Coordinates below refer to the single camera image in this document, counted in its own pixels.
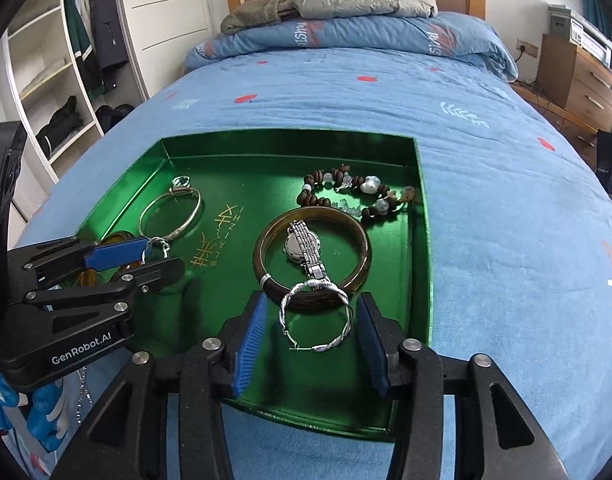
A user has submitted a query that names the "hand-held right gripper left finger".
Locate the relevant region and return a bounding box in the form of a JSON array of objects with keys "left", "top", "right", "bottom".
[{"left": 56, "top": 291, "right": 269, "bottom": 480}]

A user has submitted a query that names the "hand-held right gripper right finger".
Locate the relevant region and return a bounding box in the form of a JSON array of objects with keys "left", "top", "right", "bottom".
[{"left": 356, "top": 292, "right": 572, "bottom": 480}]

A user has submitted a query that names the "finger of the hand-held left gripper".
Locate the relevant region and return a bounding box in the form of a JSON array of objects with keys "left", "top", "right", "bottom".
[
  {"left": 8, "top": 236, "right": 151, "bottom": 289},
  {"left": 26, "top": 257, "right": 186, "bottom": 334}
]

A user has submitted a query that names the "small silver ring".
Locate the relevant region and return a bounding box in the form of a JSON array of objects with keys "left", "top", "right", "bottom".
[{"left": 142, "top": 236, "right": 171, "bottom": 264}]

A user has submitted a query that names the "orange amber bangle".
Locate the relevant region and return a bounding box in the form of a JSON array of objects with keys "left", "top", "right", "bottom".
[{"left": 80, "top": 230, "right": 147, "bottom": 284}]

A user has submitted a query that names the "silver twisted hoop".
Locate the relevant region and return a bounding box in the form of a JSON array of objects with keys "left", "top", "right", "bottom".
[{"left": 279, "top": 282, "right": 355, "bottom": 354}]

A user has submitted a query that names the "silver bangle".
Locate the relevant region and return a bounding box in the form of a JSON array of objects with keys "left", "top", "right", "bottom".
[{"left": 138, "top": 174, "right": 205, "bottom": 242}]

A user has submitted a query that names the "dark brown bangle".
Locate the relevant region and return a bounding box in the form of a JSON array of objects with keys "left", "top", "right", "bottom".
[{"left": 253, "top": 207, "right": 372, "bottom": 312}]

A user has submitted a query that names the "silver watch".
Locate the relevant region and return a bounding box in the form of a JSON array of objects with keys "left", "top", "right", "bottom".
[{"left": 283, "top": 219, "right": 333, "bottom": 281}]

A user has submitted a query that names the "green tray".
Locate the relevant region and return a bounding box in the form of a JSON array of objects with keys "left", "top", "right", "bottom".
[{"left": 74, "top": 129, "right": 435, "bottom": 444}]

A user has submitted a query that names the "brown beaded bracelet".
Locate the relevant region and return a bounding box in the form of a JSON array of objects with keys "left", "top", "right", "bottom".
[{"left": 296, "top": 162, "right": 417, "bottom": 221}]

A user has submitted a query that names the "black folded cloth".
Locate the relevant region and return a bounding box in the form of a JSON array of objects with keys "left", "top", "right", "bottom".
[{"left": 35, "top": 95, "right": 85, "bottom": 159}]

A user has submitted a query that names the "black round bag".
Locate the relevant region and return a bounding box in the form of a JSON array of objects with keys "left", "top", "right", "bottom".
[{"left": 95, "top": 103, "right": 137, "bottom": 134}]

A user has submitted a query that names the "blue printed bedsheet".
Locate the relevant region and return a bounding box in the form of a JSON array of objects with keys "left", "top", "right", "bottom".
[{"left": 0, "top": 52, "right": 612, "bottom": 480}]

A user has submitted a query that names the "green and white hanging garment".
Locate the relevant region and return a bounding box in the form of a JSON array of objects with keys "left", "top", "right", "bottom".
[{"left": 62, "top": 0, "right": 104, "bottom": 97}]

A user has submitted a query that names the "dark hanging jacket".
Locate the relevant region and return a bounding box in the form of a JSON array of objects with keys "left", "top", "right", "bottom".
[{"left": 82, "top": 0, "right": 130, "bottom": 94}]

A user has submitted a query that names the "white wardrobe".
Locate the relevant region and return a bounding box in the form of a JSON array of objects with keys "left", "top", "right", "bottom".
[{"left": 0, "top": 0, "right": 213, "bottom": 223}]

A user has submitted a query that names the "olive fleece jacket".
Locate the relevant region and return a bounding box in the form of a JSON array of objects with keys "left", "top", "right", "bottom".
[{"left": 219, "top": 0, "right": 303, "bottom": 36}]

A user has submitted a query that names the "low wooden nightstand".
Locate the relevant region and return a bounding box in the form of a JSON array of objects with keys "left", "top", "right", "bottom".
[{"left": 510, "top": 82, "right": 603, "bottom": 162}]

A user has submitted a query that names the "black tote bag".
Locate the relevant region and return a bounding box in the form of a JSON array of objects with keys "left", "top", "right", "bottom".
[{"left": 595, "top": 129, "right": 612, "bottom": 192}]

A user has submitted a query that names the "folded blue duvet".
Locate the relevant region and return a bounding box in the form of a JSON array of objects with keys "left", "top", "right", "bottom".
[{"left": 183, "top": 10, "right": 520, "bottom": 82}]

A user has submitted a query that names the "wooden drawer cabinet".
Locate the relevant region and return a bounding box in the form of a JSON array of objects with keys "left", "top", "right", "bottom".
[{"left": 535, "top": 33, "right": 612, "bottom": 132}]

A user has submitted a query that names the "white printer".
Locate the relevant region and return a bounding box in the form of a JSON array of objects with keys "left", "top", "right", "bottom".
[{"left": 545, "top": 3, "right": 612, "bottom": 67}]

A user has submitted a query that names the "long blue curtain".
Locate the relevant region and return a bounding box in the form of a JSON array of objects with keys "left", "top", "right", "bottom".
[{"left": 581, "top": 0, "right": 612, "bottom": 93}]

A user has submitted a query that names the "silver chain necklace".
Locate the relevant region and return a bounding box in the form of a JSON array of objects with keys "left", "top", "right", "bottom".
[{"left": 76, "top": 352, "right": 94, "bottom": 429}]

